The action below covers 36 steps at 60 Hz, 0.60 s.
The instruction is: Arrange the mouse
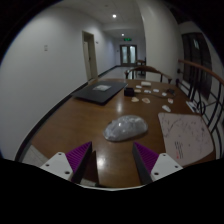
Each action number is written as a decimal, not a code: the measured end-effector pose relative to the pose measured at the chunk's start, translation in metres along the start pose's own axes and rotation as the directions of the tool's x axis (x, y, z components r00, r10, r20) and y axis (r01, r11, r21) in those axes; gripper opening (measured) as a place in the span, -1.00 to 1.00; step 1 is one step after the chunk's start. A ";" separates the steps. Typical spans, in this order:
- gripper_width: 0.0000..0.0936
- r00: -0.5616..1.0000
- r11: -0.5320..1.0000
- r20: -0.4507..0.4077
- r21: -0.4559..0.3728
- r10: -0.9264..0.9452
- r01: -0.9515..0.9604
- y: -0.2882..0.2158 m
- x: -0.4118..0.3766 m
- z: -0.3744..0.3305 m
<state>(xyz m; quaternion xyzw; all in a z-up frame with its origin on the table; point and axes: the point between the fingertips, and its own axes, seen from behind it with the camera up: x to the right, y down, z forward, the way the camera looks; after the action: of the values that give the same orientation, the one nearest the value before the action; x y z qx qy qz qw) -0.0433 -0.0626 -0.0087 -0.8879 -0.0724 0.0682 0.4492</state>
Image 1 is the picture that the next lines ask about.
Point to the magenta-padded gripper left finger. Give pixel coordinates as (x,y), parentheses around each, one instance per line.
(59,163)

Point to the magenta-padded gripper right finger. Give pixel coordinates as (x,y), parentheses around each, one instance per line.
(164,164)

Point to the beige flat piece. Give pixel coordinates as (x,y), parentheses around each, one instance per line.
(146,100)
(134,99)

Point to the wood-topped black metal railing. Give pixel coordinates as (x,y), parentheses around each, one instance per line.
(206,96)

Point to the small black box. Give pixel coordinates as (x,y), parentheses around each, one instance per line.
(129,92)

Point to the white rectangular pack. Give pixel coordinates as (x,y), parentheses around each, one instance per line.
(145,83)

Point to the black closed laptop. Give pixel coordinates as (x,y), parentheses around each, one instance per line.
(100,90)

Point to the wooden armchair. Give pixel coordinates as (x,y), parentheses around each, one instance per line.
(148,70)

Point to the dark framed window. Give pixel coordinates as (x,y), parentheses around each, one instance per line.
(196,60)

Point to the glass double door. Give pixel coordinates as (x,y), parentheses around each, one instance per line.
(128,54)

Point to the green exit sign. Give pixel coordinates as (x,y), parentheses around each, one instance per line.
(127,39)

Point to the side door with frame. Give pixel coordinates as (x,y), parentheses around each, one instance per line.
(90,56)

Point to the white wall switch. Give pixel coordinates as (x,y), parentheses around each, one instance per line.
(45,47)

